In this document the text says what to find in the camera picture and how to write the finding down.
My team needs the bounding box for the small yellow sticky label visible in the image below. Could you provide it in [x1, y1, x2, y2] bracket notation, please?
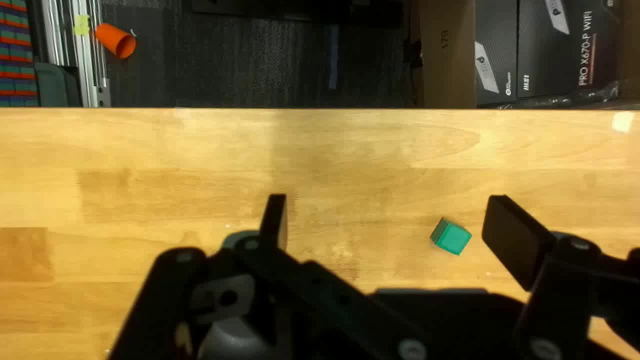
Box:
[71, 15, 92, 39]

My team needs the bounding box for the green building block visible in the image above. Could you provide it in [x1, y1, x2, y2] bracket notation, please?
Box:
[428, 217, 474, 256]

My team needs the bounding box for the aluminium extrusion rail bundle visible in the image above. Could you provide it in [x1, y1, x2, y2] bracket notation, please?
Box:
[38, 0, 112, 109]

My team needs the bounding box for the brown cardboard box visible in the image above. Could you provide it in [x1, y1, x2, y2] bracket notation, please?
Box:
[407, 0, 480, 111]

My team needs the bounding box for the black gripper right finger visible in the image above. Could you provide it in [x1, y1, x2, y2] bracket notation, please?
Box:
[480, 194, 640, 360]

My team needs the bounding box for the narrow black product box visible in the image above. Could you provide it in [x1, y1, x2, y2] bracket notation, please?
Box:
[474, 0, 520, 106]

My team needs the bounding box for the pale yellow tape piece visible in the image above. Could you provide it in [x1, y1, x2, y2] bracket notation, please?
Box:
[609, 111, 638, 134]

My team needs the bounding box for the wide black product box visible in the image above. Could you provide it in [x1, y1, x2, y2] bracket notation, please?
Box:
[515, 0, 623, 100]

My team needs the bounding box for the orange cone-shaped cap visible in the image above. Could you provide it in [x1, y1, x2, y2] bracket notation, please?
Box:
[92, 22, 139, 62]

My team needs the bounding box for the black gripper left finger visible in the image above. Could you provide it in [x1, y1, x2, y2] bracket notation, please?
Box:
[107, 192, 428, 360]

